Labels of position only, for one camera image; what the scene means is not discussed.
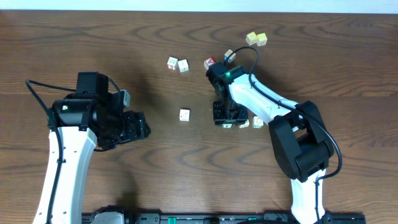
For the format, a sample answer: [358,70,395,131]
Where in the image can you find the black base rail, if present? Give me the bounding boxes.
[81,205,367,224]

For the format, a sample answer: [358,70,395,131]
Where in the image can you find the wooden block letter Y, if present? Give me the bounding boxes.
[239,119,250,129]

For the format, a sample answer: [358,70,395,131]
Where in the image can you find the wooden block blue X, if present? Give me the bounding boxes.
[224,49,236,63]

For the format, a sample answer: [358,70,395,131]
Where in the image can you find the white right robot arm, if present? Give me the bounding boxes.
[206,63,334,223]

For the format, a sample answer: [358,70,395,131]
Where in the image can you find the wooden block blue T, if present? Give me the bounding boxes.
[178,59,189,72]

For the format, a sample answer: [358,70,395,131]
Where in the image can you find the wooden block red 3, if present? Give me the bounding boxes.
[167,57,178,70]

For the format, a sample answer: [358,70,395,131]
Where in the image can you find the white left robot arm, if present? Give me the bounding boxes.
[34,98,150,223]

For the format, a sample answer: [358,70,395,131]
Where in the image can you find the wooden block red A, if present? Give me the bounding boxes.
[204,57,216,70]

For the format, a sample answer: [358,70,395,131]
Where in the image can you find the yellow wooden block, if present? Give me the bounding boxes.
[256,32,268,47]
[246,32,258,45]

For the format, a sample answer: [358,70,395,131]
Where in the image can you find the yellow wooden block left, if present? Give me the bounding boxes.
[246,32,258,45]

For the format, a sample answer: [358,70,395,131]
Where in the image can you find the yellow wooden block right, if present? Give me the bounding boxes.
[256,32,268,47]

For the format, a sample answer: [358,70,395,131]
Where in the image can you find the wooden block with dots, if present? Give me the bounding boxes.
[179,109,190,121]

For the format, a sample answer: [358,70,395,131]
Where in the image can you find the wooden block green picture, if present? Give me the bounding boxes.
[252,116,264,129]

